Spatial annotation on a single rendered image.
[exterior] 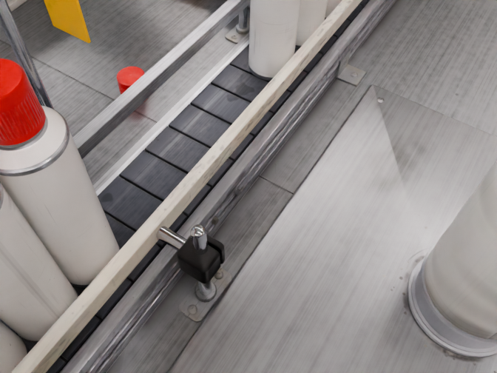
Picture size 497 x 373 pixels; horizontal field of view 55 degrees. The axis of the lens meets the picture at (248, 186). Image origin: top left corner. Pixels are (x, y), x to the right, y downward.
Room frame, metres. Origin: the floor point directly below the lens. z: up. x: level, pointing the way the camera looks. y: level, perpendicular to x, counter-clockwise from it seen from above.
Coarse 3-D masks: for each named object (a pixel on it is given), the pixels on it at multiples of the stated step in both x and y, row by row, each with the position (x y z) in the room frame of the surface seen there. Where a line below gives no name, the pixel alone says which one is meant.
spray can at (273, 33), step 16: (256, 0) 0.42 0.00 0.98; (272, 0) 0.41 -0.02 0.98; (288, 0) 0.41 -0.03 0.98; (256, 16) 0.42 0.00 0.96; (272, 16) 0.41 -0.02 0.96; (288, 16) 0.41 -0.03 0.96; (256, 32) 0.41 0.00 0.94; (272, 32) 0.41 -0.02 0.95; (288, 32) 0.41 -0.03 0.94; (256, 48) 0.41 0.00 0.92; (272, 48) 0.41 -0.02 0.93; (288, 48) 0.41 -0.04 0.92; (256, 64) 0.41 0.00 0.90; (272, 64) 0.41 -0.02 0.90
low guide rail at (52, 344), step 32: (352, 0) 0.51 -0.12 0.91; (320, 32) 0.45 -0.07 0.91; (288, 64) 0.40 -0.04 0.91; (224, 160) 0.28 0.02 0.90; (192, 192) 0.23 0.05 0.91; (160, 224) 0.20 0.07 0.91; (128, 256) 0.17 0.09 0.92; (96, 288) 0.14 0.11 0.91; (64, 320) 0.11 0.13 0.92; (32, 352) 0.09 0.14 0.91
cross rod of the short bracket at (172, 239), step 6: (162, 228) 0.19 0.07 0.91; (168, 228) 0.20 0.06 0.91; (156, 234) 0.19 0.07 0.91; (162, 234) 0.19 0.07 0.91; (168, 234) 0.19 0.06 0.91; (174, 234) 0.19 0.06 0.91; (162, 240) 0.19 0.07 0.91; (168, 240) 0.18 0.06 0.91; (174, 240) 0.18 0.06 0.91; (180, 240) 0.18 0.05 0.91; (174, 246) 0.18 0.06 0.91; (180, 246) 0.18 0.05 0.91
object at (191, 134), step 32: (224, 96) 0.38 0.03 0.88; (256, 96) 0.38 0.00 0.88; (288, 96) 0.40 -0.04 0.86; (192, 128) 0.33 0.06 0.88; (224, 128) 0.33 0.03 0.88; (256, 128) 0.34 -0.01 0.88; (160, 160) 0.29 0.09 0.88; (192, 160) 0.29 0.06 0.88; (128, 192) 0.25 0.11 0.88; (160, 192) 0.25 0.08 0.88; (128, 224) 0.21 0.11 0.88; (128, 288) 0.16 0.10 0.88; (0, 320) 0.12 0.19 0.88; (96, 320) 0.13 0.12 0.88; (64, 352) 0.10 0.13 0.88
